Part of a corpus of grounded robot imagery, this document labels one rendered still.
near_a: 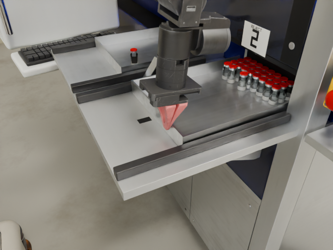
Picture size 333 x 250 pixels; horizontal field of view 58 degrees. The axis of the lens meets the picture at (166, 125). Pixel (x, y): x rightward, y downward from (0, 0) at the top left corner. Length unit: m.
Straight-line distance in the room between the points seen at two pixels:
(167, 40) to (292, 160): 0.41
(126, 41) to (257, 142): 0.64
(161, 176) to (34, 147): 1.66
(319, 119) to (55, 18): 1.07
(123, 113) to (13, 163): 1.44
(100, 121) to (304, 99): 0.43
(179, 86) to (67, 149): 1.57
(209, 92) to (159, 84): 0.26
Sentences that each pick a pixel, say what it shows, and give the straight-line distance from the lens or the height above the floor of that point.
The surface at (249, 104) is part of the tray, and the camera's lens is 0.75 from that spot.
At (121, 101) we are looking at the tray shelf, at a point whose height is 0.88.
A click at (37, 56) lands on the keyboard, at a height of 0.83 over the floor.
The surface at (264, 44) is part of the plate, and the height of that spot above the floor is 1.02.
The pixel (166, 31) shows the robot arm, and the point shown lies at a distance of 0.51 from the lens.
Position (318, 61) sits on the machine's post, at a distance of 0.64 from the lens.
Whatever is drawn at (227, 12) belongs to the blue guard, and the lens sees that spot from 0.83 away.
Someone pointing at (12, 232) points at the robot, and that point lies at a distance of 1.34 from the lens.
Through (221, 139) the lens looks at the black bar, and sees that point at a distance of 0.61.
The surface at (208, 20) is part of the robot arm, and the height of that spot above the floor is 1.12.
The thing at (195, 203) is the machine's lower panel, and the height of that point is 0.25.
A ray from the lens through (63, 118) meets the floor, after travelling 2.36.
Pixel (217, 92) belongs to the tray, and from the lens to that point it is 0.79.
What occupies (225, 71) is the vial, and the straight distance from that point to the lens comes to 0.84.
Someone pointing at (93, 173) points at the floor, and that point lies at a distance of 1.84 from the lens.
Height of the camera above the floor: 1.27
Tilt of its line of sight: 36 degrees down
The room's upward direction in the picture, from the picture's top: straight up
